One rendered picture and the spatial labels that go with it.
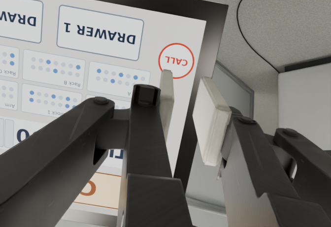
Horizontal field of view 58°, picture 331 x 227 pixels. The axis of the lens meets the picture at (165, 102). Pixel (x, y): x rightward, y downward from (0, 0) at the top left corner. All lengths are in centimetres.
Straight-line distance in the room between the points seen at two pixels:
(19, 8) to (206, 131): 27
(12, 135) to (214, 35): 27
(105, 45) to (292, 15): 159
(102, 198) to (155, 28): 23
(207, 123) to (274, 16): 172
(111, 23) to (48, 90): 11
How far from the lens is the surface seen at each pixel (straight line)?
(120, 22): 34
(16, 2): 38
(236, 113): 16
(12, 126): 41
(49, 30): 36
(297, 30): 198
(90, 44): 35
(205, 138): 15
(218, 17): 34
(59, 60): 36
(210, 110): 15
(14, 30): 38
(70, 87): 37
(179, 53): 34
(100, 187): 41
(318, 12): 188
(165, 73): 19
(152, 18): 34
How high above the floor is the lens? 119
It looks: 23 degrees down
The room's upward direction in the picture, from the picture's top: 171 degrees counter-clockwise
